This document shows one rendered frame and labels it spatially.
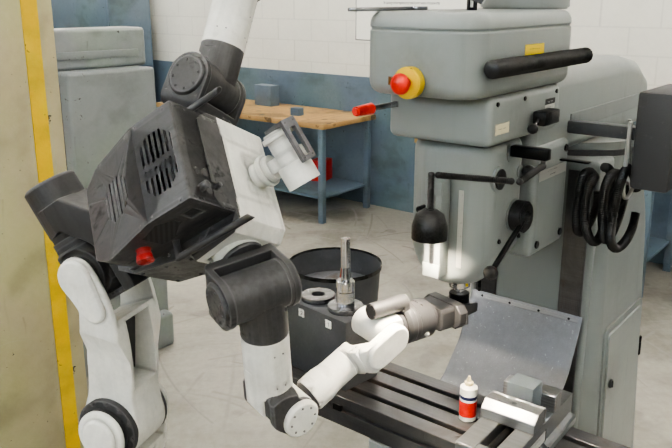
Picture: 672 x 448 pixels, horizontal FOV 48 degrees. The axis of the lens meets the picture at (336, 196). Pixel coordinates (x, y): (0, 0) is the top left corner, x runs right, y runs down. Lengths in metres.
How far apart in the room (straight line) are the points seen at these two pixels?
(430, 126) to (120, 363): 0.81
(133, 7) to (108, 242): 7.48
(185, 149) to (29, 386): 1.97
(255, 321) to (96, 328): 0.41
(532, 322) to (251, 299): 0.99
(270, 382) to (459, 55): 0.69
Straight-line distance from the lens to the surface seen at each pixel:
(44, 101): 2.92
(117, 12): 8.71
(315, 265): 4.01
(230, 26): 1.56
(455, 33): 1.40
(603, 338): 2.14
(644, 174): 1.74
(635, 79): 2.30
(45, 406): 3.23
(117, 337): 1.62
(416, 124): 1.57
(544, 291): 2.09
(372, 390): 1.96
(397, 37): 1.47
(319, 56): 7.37
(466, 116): 1.51
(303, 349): 2.02
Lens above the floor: 1.92
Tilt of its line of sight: 15 degrees down
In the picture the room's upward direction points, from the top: straight up
